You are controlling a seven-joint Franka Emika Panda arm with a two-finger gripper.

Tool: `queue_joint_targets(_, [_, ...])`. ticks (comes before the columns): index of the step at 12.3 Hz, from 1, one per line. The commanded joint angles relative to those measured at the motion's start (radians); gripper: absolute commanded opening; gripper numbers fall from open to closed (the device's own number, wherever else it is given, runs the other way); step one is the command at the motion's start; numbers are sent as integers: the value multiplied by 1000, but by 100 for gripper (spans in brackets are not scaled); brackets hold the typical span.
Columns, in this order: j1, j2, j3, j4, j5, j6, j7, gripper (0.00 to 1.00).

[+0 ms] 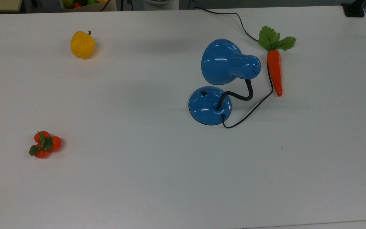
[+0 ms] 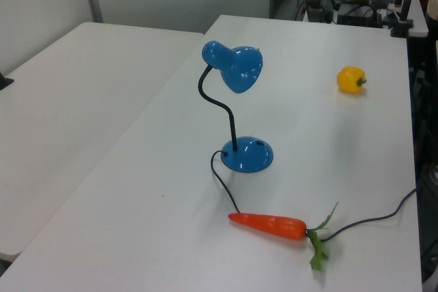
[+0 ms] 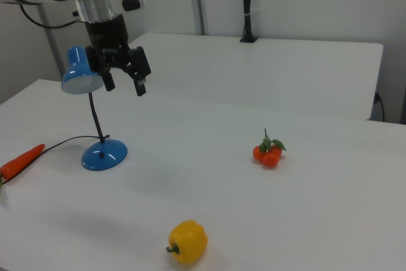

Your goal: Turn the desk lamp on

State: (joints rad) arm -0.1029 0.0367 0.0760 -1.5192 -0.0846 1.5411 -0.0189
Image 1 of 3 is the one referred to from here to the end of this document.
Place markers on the blue desk lamp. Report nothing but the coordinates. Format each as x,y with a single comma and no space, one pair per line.
218,62

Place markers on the orange toy carrot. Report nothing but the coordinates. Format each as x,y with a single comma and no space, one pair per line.
274,68

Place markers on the yellow bell pepper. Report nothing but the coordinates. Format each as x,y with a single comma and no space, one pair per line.
82,45

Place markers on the orange tangerine bunch with leaves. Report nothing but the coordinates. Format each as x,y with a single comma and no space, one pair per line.
55,143

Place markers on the beige fruit basket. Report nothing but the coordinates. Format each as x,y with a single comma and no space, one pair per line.
87,7

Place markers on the green apple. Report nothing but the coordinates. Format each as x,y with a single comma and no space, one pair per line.
68,3

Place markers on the black table clamp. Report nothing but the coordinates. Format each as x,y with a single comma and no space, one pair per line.
354,11

